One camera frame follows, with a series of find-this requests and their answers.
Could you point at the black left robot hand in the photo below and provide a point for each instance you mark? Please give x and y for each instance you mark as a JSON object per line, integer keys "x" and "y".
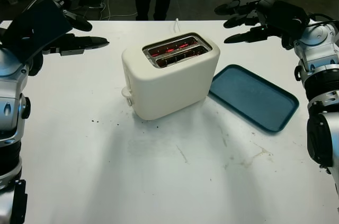
{"x": 34, "y": 29}

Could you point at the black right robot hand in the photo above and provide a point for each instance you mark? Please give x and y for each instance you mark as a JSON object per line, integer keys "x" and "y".
{"x": 286, "y": 18}

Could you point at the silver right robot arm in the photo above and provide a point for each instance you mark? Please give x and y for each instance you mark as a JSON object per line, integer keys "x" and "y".
{"x": 323, "y": 75}

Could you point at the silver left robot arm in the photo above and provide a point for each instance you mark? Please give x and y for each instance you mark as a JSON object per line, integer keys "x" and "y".
{"x": 10, "y": 94}

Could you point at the white two-slot toaster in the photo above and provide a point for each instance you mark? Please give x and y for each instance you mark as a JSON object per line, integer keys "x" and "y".
{"x": 172, "y": 89}

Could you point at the blue rectangular tray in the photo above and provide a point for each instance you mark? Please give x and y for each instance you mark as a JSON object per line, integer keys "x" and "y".
{"x": 254, "y": 99}

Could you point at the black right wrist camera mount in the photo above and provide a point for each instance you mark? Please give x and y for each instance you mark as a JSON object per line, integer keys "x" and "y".
{"x": 288, "y": 43}

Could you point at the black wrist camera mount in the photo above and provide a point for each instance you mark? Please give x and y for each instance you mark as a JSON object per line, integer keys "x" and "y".
{"x": 35, "y": 66}
{"x": 288, "y": 43}

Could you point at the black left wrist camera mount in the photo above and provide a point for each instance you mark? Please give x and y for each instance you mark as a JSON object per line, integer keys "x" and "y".
{"x": 35, "y": 66}

